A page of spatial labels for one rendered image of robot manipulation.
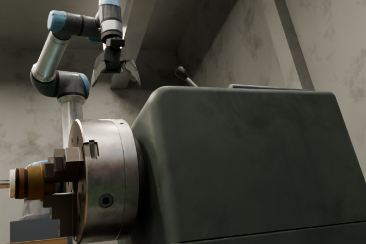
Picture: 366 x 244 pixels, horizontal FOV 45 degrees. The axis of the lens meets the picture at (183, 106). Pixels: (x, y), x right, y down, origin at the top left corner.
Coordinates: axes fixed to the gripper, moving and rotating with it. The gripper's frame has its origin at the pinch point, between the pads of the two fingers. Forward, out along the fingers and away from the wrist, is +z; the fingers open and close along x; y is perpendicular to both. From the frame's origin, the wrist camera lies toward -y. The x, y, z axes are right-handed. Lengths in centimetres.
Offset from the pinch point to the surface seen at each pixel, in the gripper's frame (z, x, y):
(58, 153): 23.5, 18.3, -5.0
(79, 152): 29.9, 13.5, -23.4
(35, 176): 32.7, 23.6, -15.4
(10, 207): -131, 98, 722
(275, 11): -272, -267, 304
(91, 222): 45, 11, -19
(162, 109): 21.9, -6.0, -29.5
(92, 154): 30.9, 10.6, -24.7
